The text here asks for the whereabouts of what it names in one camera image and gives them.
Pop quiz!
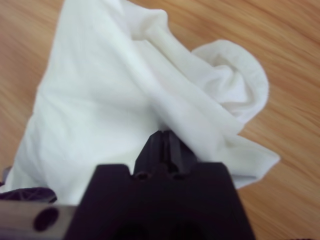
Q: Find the white t-shirt with black logo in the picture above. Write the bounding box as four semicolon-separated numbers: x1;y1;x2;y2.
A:
4;0;281;204

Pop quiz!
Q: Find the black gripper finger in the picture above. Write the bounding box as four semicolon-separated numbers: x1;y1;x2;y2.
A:
163;129;200;174
0;186;58;204
134;131;166;175

